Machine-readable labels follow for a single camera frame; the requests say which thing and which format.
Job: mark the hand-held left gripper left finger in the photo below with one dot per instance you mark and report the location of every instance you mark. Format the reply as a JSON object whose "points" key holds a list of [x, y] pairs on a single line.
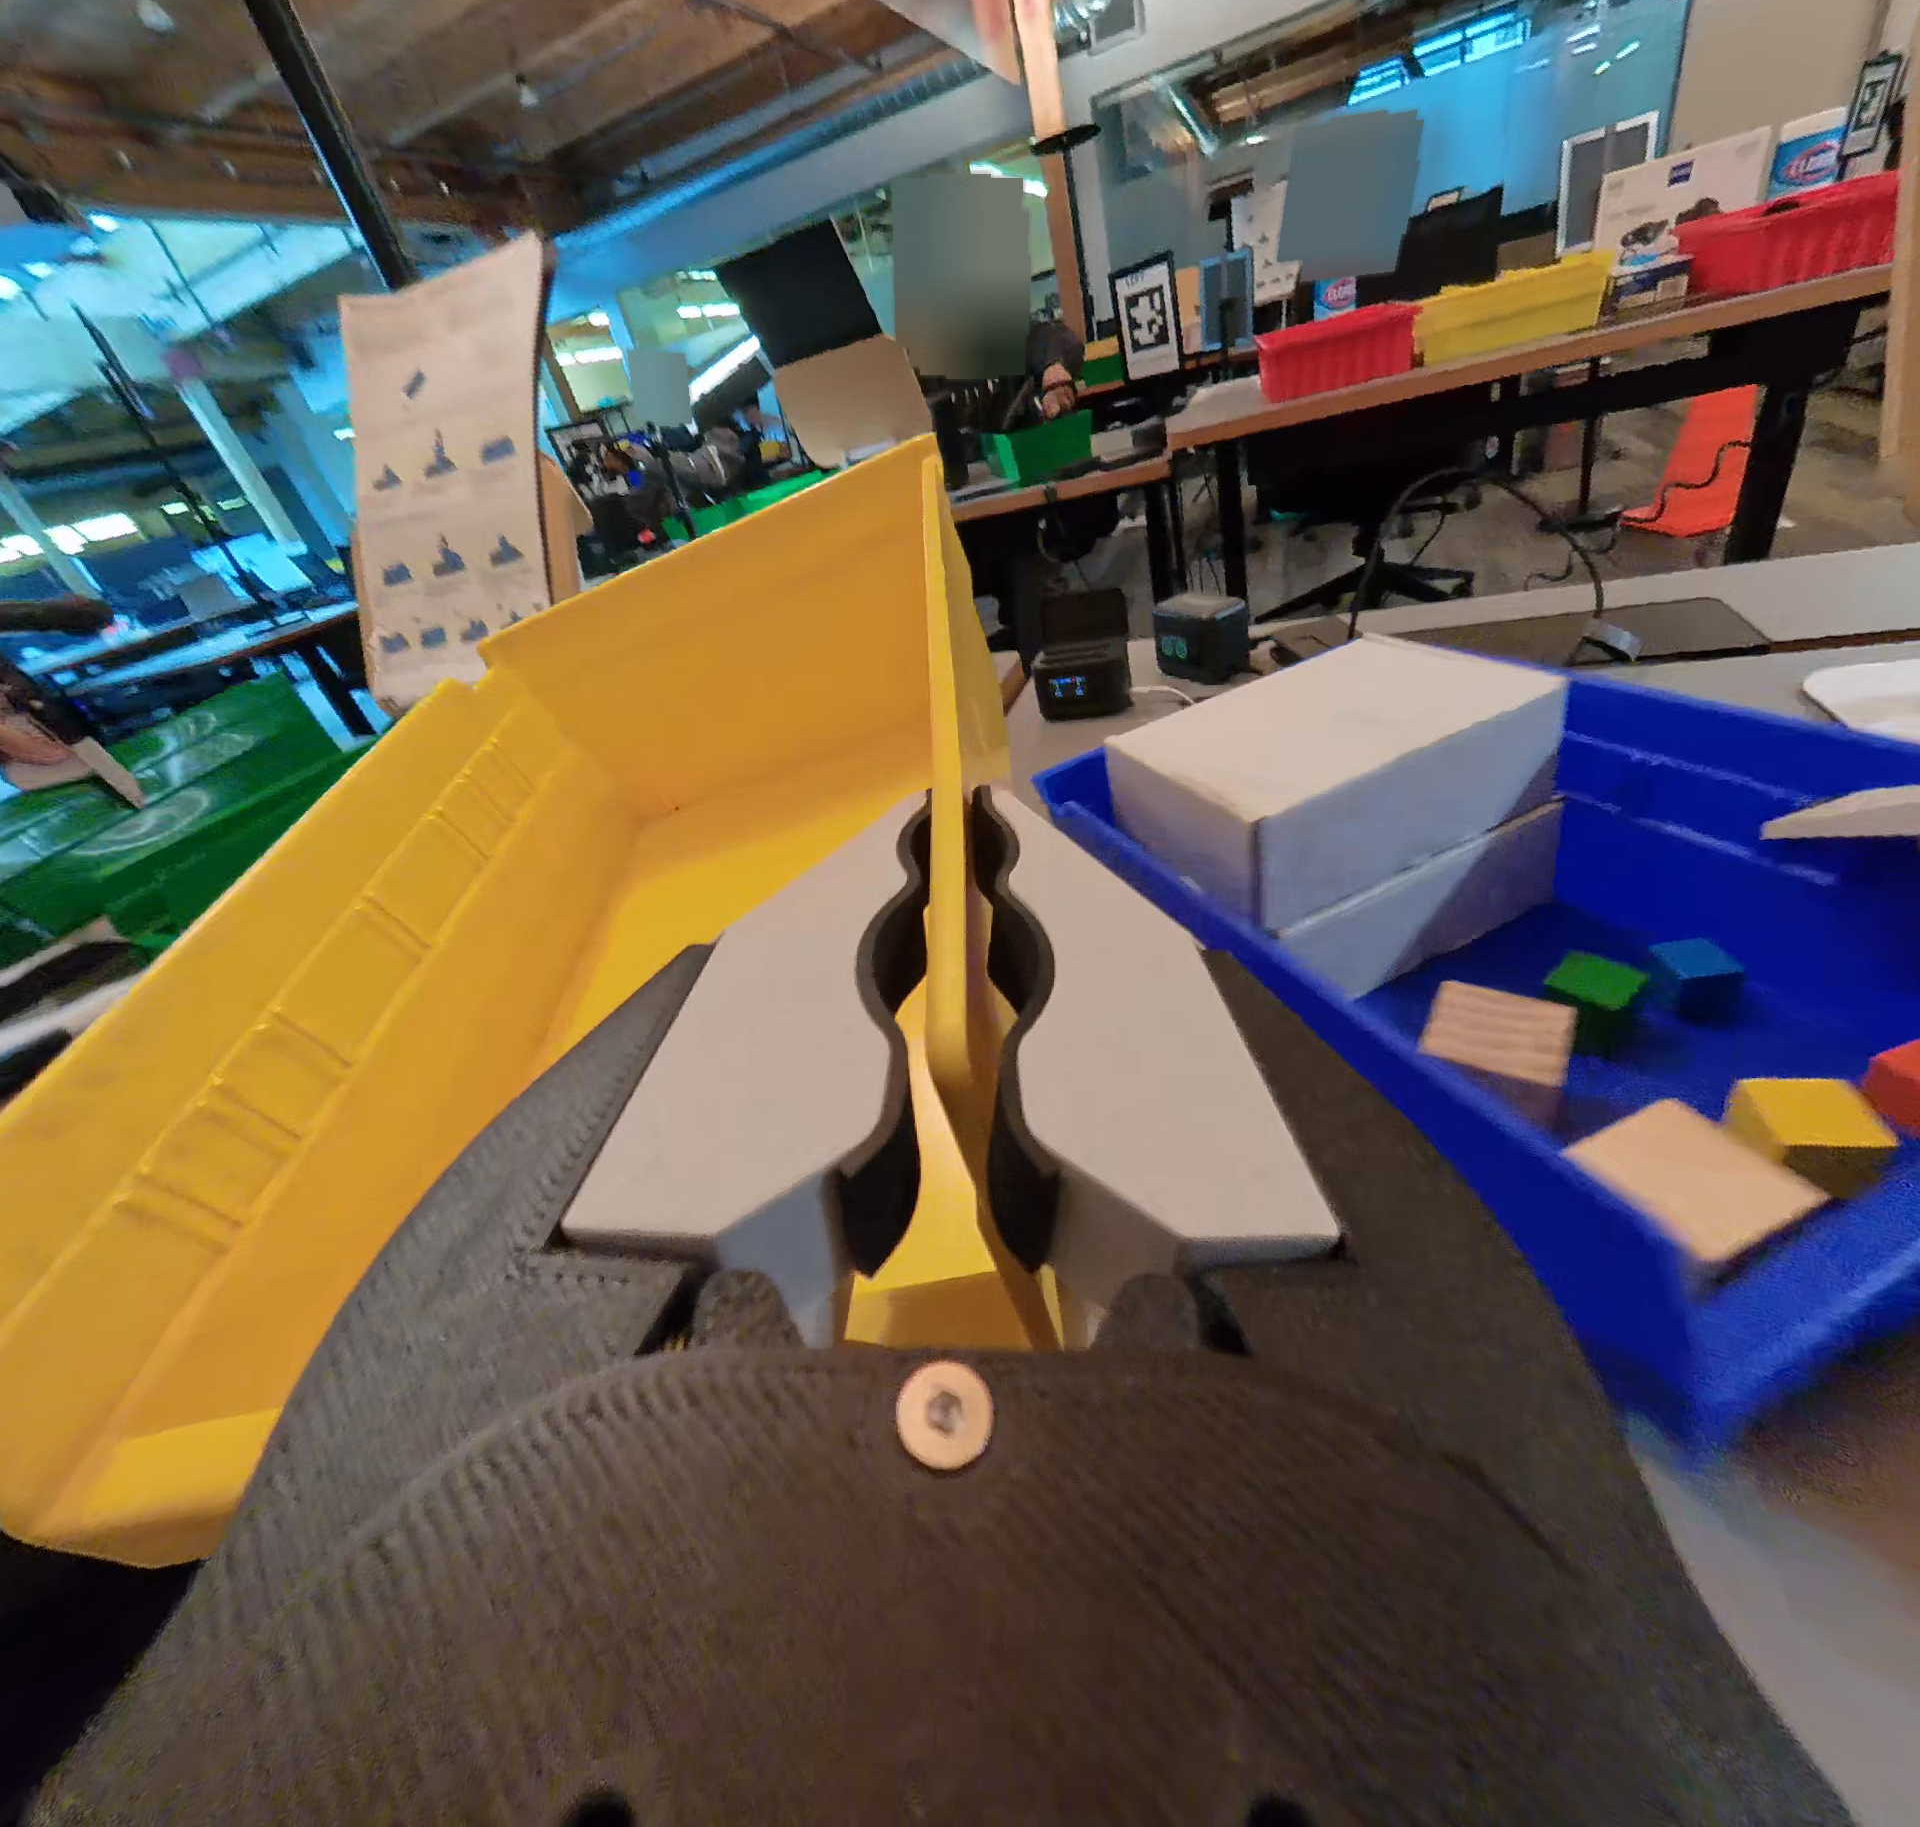
{"points": [[750, 1108]]}

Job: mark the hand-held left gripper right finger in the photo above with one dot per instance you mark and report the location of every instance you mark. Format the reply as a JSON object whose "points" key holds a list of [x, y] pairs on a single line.
{"points": [[1155, 1108]]}

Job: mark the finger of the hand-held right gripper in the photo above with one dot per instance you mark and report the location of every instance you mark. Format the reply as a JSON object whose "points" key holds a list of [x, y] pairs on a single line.
{"points": [[1867, 818]]}

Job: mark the blue wooden cube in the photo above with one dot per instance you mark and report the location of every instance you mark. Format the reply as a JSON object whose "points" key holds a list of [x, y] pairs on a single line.
{"points": [[1698, 975]]}

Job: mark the red wooden cube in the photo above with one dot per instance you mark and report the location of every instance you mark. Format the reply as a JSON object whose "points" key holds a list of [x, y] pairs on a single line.
{"points": [[1898, 1085]]}

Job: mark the yellow wooden cube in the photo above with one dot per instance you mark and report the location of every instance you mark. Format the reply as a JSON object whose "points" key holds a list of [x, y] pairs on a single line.
{"points": [[1807, 1130]]}

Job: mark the green wooden cube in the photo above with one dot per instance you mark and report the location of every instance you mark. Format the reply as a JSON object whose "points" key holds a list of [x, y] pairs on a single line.
{"points": [[1596, 994]]}

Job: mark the white cardboard mailer box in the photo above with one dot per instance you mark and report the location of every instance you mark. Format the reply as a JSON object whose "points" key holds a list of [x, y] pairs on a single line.
{"points": [[1322, 748], [1425, 905]]}

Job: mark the natural wooden cube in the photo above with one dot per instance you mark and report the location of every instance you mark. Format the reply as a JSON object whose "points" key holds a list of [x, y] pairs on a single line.
{"points": [[1695, 1183], [1502, 1049]]}

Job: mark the blue plastic bin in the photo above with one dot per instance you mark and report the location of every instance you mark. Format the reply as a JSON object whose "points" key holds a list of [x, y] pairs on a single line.
{"points": [[1502, 1258]]}

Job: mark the yellow plastic bin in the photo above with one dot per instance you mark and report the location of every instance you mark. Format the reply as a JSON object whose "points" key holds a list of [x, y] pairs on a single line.
{"points": [[377, 959]]}

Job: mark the black desk pad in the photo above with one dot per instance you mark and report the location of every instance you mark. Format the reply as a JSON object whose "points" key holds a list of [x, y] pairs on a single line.
{"points": [[1695, 630]]}

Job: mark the grey desk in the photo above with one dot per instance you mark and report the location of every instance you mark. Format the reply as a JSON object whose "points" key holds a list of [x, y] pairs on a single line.
{"points": [[1785, 1602]]}

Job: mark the white document stand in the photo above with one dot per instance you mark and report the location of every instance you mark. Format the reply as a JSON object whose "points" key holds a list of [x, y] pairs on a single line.
{"points": [[1875, 694]]}

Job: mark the orange floor sign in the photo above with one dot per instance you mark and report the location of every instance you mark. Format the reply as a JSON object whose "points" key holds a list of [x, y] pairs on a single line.
{"points": [[1695, 463]]}

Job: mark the black battery charger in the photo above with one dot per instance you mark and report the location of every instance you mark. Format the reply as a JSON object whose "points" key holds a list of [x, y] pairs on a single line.
{"points": [[1082, 665]]}

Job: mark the black cube charger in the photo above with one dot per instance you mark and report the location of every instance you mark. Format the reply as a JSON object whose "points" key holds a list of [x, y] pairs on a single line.
{"points": [[1202, 640]]}

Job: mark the long wooden table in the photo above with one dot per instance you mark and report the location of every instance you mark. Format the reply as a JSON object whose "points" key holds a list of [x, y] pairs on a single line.
{"points": [[1502, 384]]}

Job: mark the large red bin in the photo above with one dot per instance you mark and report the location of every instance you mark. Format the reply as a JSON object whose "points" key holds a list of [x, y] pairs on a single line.
{"points": [[1785, 236]]}

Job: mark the black office chair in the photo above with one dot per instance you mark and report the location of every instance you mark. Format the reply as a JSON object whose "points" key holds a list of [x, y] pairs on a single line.
{"points": [[1350, 508]]}

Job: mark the small yellow bin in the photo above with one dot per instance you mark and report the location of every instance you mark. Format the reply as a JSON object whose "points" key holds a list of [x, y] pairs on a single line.
{"points": [[1515, 312]]}

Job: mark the large green bin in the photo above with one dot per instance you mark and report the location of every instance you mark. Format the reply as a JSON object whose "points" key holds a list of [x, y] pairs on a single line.
{"points": [[182, 809]]}

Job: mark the white printed carton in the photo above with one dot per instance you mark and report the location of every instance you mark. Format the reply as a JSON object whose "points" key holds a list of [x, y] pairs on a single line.
{"points": [[1680, 191]]}

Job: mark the white wipes tub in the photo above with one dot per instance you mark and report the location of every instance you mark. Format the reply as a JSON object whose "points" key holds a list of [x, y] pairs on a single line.
{"points": [[1807, 156]]}

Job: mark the green plastic bin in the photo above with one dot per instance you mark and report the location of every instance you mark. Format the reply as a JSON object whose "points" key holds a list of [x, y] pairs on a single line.
{"points": [[1039, 450]]}

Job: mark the illustrated instruction sheet board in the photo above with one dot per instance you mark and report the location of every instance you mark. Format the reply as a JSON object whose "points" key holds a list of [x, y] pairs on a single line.
{"points": [[442, 479]]}

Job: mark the small red bin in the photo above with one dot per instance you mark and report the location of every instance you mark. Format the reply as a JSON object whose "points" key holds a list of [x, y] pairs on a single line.
{"points": [[1335, 355]]}

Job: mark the black white fiducial sign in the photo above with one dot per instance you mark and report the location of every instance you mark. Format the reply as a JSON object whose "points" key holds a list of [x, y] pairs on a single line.
{"points": [[1879, 102], [1145, 315]]}

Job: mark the black panel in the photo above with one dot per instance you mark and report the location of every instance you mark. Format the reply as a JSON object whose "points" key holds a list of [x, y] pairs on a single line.
{"points": [[795, 290]]}

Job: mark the black metal pole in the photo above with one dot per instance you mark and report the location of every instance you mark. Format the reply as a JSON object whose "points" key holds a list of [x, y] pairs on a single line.
{"points": [[300, 87]]}

